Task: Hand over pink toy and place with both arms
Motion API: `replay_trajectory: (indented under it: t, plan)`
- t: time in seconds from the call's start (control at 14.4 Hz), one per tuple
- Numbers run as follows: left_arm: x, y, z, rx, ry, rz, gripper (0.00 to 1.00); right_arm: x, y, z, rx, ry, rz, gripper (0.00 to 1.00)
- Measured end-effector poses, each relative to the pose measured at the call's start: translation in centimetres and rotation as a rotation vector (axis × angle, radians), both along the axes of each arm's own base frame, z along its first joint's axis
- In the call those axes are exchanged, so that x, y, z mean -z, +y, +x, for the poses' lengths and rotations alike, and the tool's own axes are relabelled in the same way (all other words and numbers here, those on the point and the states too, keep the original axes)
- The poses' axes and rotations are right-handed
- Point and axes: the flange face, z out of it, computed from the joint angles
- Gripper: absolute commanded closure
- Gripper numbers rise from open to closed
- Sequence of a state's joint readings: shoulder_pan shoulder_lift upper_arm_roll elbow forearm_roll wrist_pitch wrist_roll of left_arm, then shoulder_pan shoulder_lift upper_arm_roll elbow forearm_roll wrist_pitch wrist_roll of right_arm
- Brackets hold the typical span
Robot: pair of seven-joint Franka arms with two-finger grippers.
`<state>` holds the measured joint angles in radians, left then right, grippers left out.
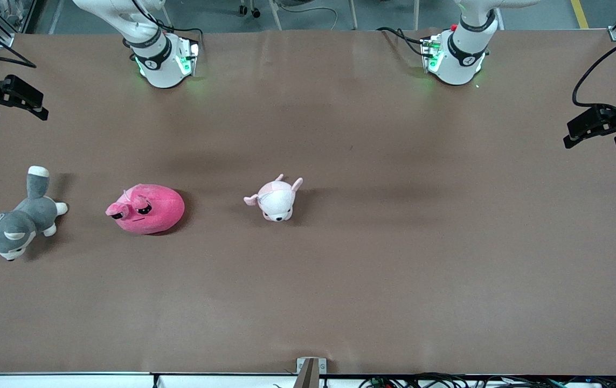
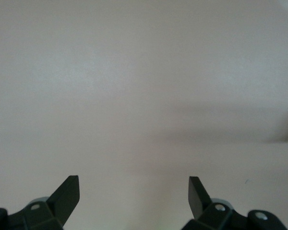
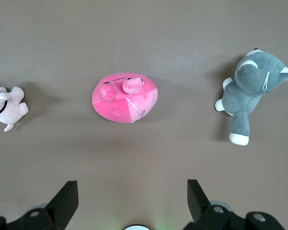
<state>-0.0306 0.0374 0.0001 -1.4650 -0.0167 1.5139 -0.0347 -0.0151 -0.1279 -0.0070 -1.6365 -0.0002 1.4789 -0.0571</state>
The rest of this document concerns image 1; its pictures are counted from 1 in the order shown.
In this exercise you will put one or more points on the hot pink round plush toy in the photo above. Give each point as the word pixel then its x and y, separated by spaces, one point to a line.
pixel 157 210

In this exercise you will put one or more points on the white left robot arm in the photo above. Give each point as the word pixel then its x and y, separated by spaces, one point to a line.
pixel 461 54

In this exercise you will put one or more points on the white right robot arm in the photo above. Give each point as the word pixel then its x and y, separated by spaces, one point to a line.
pixel 162 59

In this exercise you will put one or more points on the grey white husky plush toy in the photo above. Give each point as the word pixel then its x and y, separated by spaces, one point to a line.
pixel 16 223

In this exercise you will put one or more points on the black chair caster base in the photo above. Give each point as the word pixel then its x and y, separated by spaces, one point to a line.
pixel 255 12

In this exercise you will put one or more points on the white stand leg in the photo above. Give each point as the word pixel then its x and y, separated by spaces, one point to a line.
pixel 275 16
pixel 353 16

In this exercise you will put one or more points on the light pink small plush animal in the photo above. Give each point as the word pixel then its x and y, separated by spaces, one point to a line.
pixel 275 202

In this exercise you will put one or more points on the white table edge rail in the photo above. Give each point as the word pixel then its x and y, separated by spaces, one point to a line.
pixel 43 381

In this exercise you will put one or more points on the metal table edge bracket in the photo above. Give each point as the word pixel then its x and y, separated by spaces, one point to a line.
pixel 310 372

